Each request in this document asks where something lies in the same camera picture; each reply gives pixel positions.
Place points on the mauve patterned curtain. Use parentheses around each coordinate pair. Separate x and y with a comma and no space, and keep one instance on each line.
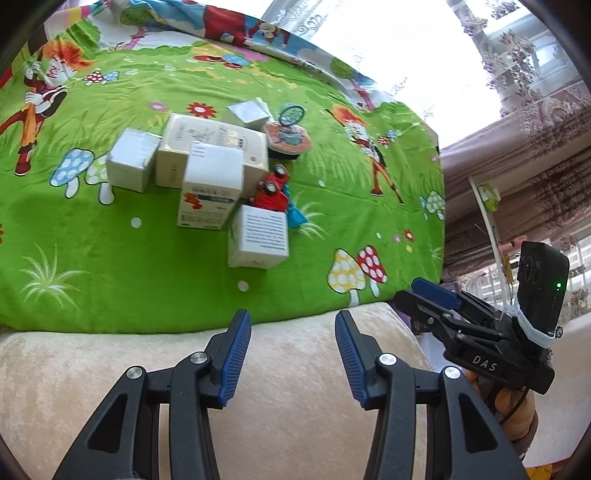
(508,152)

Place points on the pink object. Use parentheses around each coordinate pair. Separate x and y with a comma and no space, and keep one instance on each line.
(512,243)

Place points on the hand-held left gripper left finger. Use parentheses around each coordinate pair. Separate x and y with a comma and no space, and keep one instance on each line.
(235,350)

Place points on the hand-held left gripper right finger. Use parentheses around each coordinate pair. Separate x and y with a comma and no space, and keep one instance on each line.
(351,355)

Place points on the beige box with drawing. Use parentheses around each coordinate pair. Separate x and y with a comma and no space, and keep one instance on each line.
(212,134)

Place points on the round cartoon tin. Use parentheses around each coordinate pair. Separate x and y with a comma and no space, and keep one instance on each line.
(288,138)

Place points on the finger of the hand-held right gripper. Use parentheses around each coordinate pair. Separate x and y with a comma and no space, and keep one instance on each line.
(436,292)
(425,314)

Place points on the green tissue pack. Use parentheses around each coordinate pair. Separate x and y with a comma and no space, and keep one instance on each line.
(489,196)

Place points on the white shelf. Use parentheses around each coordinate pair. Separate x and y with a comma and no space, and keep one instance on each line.
(485,230)

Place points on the grey-faced box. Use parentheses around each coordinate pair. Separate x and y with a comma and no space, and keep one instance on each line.
(131,161)

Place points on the white lace curtain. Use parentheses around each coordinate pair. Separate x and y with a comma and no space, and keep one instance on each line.
(415,46)

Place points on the white box with blue label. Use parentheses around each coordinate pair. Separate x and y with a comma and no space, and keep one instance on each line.
(210,184)

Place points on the blue toy piece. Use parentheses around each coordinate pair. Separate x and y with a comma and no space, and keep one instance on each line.
(295,214)

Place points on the white box with small text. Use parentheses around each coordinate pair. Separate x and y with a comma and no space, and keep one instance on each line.
(258,235)

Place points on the beige plush cushion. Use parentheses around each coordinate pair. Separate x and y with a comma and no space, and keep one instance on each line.
(286,415)

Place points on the red toy car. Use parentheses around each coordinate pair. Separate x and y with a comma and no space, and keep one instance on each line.
(270,189)

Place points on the white rounded furniture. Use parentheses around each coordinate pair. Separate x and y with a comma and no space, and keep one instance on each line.
(568,392)

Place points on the floral lace curtain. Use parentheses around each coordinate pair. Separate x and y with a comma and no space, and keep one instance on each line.
(521,55)

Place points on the green cartoon printed blanket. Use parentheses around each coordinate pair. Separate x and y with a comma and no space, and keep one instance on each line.
(138,277)

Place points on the person's right hand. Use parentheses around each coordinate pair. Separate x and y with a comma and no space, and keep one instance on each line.
(517,415)

